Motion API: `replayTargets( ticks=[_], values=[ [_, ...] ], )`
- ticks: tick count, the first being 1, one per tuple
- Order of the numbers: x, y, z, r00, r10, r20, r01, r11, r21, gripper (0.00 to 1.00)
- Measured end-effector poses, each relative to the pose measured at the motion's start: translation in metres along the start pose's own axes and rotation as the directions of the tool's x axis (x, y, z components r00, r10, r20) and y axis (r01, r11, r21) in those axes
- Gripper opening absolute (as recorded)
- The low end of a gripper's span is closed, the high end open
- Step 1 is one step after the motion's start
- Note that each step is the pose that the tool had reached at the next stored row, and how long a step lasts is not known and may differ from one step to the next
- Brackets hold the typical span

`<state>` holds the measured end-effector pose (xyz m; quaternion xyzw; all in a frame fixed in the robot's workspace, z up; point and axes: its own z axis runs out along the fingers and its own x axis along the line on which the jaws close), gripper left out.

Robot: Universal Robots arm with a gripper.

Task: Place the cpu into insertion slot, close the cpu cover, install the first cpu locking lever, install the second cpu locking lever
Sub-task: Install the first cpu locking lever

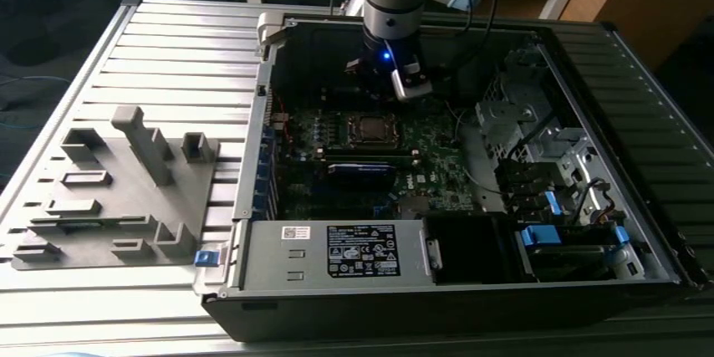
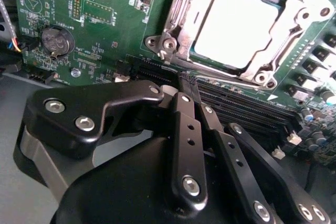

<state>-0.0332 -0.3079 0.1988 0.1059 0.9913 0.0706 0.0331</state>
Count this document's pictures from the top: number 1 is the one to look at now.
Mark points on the silver CPU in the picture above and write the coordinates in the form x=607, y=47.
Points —
x=372, y=127

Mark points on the black RAM slot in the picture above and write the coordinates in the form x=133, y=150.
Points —
x=368, y=151
x=371, y=158

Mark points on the grey case latch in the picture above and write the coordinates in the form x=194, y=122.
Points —
x=269, y=27

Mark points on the black graphics card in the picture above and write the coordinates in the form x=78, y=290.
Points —
x=361, y=169

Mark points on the silver metal drive cage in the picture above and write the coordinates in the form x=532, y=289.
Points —
x=501, y=114

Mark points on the green motherboard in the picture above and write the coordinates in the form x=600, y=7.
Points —
x=440, y=181

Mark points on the brown chipset heatsink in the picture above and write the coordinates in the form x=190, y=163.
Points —
x=413, y=205

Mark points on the blue disk carrier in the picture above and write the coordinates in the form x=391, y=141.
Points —
x=537, y=235
x=549, y=203

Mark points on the black fan shroud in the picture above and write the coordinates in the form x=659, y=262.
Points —
x=468, y=248

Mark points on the grey power supply unit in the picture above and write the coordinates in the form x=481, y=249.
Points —
x=279, y=256

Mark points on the blue case latch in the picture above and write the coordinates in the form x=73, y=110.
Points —
x=205, y=257

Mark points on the grey parts rack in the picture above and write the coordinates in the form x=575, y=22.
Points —
x=128, y=206

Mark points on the black PC case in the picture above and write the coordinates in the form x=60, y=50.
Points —
x=389, y=315

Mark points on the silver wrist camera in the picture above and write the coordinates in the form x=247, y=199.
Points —
x=409, y=91

